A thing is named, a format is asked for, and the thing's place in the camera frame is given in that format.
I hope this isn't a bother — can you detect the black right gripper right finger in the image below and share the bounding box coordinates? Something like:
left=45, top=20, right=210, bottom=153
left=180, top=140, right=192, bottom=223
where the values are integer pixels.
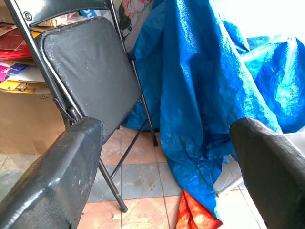
left=229, top=117, right=305, bottom=229

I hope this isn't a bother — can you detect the printed cardboard packaging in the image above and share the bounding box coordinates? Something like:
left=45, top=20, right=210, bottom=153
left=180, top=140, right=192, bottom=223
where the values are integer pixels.
left=80, top=0, right=153, bottom=52

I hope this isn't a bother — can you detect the brown cardboard box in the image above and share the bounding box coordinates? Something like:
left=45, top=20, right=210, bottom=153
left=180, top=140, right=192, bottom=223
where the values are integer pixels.
left=0, top=88, right=66, bottom=155

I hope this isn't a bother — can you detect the red orange cloth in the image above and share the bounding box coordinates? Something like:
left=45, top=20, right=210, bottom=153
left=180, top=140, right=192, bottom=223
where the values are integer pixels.
left=175, top=189, right=224, bottom=229

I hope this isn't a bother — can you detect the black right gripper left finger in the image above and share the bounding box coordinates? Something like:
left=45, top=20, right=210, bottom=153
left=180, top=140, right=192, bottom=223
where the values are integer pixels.
left=0, top=116, right=105, bottom=229

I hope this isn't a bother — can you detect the black folding chair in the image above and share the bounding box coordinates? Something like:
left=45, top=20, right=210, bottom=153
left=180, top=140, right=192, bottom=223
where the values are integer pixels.
left=4, top=0, right=159, bottom=213

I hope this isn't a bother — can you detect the stack of flattened cardboard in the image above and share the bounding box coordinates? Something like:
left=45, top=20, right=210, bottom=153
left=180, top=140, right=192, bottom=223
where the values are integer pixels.
left=0, top=6, right=84, bottom=95

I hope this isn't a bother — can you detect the blue plastic tarp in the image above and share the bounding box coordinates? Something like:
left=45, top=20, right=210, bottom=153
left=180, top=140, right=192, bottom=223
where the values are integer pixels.
left=121, top=0, right=305, bottom=221

